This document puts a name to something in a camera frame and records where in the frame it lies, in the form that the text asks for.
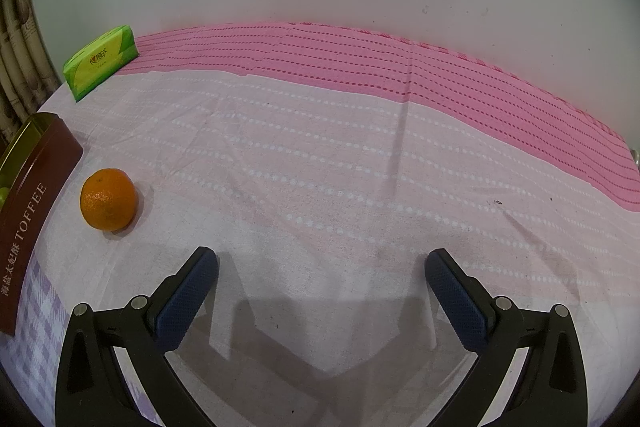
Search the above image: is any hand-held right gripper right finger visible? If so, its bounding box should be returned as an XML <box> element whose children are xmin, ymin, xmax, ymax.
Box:
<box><xmin>425</xmin><ymin>248</ymin><xmax>588</xmax><ymax>427</ymax></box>

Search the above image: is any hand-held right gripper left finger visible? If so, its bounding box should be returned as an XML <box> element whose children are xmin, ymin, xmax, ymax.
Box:
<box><xmin>55</xmin><ymin>247</ymin><xmax>219</xmax><ymax>427</ymax></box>

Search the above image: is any orange tangerine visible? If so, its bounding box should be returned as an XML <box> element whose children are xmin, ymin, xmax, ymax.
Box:
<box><xmin>80</xmin><ymin>168</ymin><xmax>138</xmax><ymax>232</ymax></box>

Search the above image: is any maroon tin box gold inside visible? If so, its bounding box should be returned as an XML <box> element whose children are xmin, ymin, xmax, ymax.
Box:
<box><xmin>0</xmin><ymin>112</ymin><xmax>84</xmax><ymax>336</ymax></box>

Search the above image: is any pink and purple checked tablecloth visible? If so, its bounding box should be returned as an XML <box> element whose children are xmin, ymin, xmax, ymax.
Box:
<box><xmin>0</xmin><ymin>21</ymin><xmax>640</xmax><ymax>427</ymax></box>

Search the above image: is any green tissue pack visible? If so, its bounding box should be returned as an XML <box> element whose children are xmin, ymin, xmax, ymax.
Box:
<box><xmin>62</xmin><ymin>25</ymin><xmax>138</xmax><ymax>102</ymax></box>

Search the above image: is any beige patterned curtain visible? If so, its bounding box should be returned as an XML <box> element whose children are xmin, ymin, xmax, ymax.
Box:
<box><xmin>0</xmin><ymin>0</ymin><xmax>63</xmax><ymax>148</ymax></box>

